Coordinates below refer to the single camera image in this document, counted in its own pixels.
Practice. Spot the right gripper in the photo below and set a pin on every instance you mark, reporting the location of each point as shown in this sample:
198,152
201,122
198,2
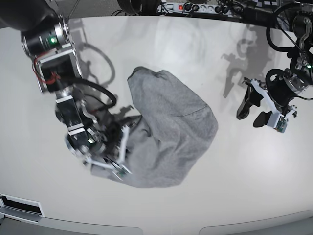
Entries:
109,134

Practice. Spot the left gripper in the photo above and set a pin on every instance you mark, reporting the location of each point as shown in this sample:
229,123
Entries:
282,86

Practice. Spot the grey t-shirt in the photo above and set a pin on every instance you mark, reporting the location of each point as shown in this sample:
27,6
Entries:
175,129

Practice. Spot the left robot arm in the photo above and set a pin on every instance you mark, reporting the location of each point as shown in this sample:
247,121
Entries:
302,26

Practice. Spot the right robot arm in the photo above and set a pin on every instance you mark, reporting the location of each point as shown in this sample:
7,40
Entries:
81,105

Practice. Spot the white power strip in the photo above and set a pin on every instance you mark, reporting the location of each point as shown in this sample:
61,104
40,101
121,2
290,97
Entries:
185,8

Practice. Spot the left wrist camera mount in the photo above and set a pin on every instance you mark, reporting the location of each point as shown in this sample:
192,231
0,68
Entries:
279,118

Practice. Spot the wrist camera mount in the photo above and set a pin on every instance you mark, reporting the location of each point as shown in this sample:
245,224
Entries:
279,118
118,168

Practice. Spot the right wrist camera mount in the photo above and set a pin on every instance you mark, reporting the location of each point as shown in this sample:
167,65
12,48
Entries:
118,168

